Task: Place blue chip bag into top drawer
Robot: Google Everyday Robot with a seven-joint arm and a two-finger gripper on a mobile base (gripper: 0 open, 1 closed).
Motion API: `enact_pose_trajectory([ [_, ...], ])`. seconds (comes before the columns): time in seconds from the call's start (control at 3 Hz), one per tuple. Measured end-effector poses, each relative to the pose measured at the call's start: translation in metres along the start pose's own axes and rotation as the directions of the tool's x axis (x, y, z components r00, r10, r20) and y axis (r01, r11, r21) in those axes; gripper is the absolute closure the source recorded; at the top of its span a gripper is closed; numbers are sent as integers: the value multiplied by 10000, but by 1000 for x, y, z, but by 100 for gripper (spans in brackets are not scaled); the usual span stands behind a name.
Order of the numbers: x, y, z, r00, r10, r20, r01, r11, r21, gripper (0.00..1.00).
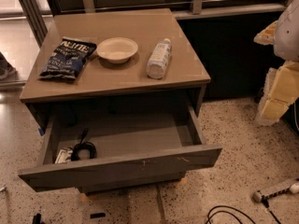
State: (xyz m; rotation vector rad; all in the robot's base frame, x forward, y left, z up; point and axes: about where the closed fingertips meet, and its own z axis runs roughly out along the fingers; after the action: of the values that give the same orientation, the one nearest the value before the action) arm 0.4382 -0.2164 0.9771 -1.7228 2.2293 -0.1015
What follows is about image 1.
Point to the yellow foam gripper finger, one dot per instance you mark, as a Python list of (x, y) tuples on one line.
[(280, 91), (266, 36)]

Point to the blue chip bag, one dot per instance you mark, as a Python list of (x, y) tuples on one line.
[(68, 59)]

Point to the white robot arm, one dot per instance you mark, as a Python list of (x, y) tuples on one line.
[(286, 37)]

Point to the grey open top drawer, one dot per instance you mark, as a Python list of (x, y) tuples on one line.
[(131, 149)]

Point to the white packet in drawer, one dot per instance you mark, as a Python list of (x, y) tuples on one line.
[(64, 155)]

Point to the clear plastic water bottle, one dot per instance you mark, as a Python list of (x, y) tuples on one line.
[(159, 58)]

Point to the white paper bowl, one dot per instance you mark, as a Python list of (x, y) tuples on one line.
[(117, 49)]

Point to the small black floor object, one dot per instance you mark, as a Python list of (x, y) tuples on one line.
[(97, 215)]

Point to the blue tape piece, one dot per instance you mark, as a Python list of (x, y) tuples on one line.
[(41, 132)]

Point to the black object bottom left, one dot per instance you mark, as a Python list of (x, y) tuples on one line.
[(37, 219)]

